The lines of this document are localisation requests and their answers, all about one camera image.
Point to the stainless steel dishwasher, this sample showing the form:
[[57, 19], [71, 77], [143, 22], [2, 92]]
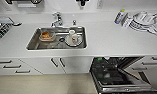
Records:
[[127, 89]]

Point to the white plate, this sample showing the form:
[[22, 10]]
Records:
[[80, 41]]

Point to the white mug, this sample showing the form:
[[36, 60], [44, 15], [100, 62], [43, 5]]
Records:
[[72, 34]]

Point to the white sink base cabinet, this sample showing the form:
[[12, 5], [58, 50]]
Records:
[[77, 65]]

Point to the sink drain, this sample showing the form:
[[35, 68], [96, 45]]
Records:
[[62, 40]]

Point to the chrome sink pump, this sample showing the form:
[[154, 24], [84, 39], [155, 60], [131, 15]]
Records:
[[74, 22]]

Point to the orange food container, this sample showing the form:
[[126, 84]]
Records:
[[46, 35]]

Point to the chrome faucet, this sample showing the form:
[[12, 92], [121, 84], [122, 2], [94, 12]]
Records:
[[57, 19]]

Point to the stainless steel sink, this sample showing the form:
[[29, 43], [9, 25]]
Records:
[[34, 46]]

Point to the dish soap bottle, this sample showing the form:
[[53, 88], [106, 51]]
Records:
[[119, 16]]

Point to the small white bottle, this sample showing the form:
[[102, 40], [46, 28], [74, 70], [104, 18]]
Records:
[[126, 20]]

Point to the stack of white plates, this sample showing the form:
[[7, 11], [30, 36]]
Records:
[[140, 25]]

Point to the white drawer stack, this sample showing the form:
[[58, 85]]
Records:
[[14, 66], [152, 66]]

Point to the white cup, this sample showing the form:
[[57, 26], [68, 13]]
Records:
[[140, 16]]

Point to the dish drying rack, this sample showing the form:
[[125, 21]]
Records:
[[2, 30]]

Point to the white wall outlet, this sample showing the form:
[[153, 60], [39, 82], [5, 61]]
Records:
[[100, 3]]

